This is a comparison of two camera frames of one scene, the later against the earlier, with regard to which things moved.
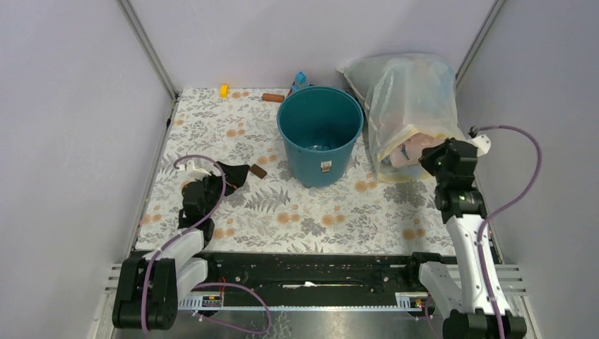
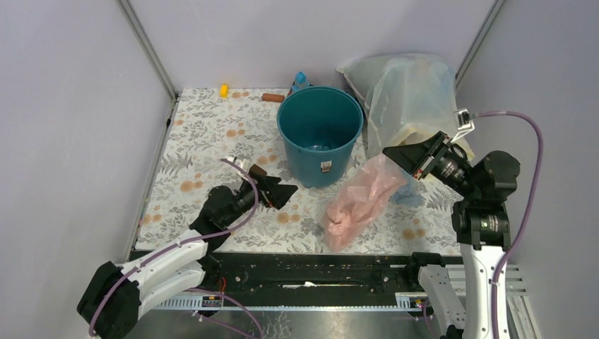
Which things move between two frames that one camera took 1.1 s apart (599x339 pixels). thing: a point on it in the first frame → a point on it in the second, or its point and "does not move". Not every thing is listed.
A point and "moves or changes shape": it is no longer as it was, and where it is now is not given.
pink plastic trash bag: x=410 y=150 moves or changes shape
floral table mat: x=271 y=211 does not move
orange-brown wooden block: x=273 y=97 does not move
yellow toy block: x=224 y=91 does not move
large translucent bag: x=411 y=104 does not move
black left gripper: x=236 y=175 → x=278 y=193
